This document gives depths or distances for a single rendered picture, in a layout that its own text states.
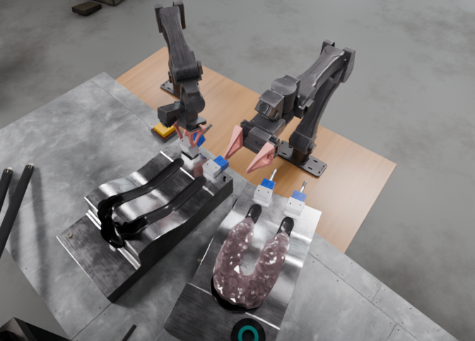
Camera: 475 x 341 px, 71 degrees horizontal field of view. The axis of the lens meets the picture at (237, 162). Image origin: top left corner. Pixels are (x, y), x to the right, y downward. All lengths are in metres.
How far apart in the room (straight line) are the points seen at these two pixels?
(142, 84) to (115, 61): 1.59
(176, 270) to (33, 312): 1.16
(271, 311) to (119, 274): 0.43
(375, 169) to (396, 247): 0.89
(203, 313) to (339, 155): 0.75
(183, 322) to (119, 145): 0.73
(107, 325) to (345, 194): 0.84
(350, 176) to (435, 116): 1.71
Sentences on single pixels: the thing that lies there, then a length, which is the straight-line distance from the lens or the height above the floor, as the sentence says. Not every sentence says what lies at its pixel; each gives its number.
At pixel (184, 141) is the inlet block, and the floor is 0.94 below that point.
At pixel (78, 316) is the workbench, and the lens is 1.11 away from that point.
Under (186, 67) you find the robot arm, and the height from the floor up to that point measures 1.19.
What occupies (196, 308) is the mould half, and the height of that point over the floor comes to 0.91.
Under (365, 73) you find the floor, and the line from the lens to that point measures 3.06.
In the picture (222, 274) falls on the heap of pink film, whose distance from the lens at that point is 0.95.
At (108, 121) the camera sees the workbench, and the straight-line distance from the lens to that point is 1.47.
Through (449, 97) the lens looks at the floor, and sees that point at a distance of 3.12.
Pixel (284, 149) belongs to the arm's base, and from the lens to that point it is 1.28.
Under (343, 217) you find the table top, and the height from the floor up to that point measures 0.80.
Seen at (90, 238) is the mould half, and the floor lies 0.86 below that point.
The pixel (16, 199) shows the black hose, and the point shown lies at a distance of 1.29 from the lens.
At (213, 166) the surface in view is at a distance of 1.09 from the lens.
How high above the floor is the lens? 1.80
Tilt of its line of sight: 54 degrees down
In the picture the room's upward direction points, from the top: straight up
